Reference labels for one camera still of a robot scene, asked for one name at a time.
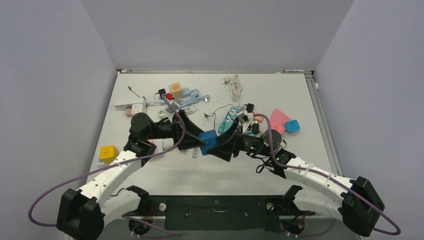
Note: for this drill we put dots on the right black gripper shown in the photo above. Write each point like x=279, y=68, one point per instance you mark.
x=225, y=151

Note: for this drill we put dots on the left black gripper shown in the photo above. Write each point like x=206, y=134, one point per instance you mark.
x=177, y=129

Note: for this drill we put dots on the white charger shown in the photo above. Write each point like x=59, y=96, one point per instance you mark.
x=195, y=153

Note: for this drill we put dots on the teal power strip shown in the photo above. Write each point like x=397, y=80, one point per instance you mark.
x=227, y=122

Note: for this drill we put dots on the blue white small adapter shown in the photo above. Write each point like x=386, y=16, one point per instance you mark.
x=210, y=140

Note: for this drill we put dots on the salmon pink usb charger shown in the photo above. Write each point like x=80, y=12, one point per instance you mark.
x=258, y=119

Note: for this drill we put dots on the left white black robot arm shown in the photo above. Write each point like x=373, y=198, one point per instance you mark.
x=83, y=213

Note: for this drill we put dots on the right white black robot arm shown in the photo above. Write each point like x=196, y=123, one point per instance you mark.
x=353, y=201

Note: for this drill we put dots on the orange cube socket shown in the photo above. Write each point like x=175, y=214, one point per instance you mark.
x=176, y=90

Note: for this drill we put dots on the pink triangular socket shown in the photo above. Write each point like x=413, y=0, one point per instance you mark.
x=278, y=120

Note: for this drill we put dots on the blue square plug adapter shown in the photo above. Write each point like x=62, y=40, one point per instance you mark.
x=292, y=126

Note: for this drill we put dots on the yellow socket block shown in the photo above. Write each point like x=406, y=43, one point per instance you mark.
x=107, y=154

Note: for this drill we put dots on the small black charger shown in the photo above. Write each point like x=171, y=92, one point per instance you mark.
x=249, y=107
x=162, y=92

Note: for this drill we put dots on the light blue power strip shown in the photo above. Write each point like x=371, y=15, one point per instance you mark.
x=186, y=92

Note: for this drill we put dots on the white cube adapter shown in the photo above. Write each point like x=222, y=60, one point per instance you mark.
x=138, y=108

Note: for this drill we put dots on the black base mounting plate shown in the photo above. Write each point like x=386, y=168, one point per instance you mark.
x=219, y=212

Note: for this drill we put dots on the white long power strip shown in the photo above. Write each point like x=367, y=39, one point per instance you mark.
x=123, y=104

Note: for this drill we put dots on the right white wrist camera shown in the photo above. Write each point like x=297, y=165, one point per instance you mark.
x=246, y=119

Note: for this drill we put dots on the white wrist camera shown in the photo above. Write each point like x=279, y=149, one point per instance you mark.
x=173, y=105
x=246, y=119

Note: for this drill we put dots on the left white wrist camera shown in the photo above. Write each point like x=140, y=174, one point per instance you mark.
x=173, y=105

